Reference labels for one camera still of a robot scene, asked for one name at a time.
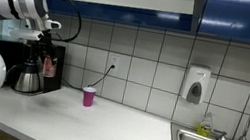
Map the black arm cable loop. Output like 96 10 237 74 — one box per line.
0 0 87 46

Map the red soda can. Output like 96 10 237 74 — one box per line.
42 55 59 79

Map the blue wall cabinet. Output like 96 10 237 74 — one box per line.
45 0 205 36

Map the black coffee maker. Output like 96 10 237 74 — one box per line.
19 39 68 97

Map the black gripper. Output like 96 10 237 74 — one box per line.
30 30 65 83

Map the black power cord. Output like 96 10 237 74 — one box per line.
60 58 115 96

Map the white soap dispenser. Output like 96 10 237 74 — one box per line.
179 62 213 107

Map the yellow dish soap bottle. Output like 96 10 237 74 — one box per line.
196 110 216 139

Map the pink plastic cup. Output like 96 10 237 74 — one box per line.
80 86 98 109

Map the stainless steel coffee carafe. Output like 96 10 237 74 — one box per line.
2 57 49 97

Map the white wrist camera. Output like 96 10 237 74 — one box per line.
8 26 45 43

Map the white wall outlet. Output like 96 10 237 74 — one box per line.
107 55 121 73

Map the chrome faucet handle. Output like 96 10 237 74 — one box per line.
212 129 230 140

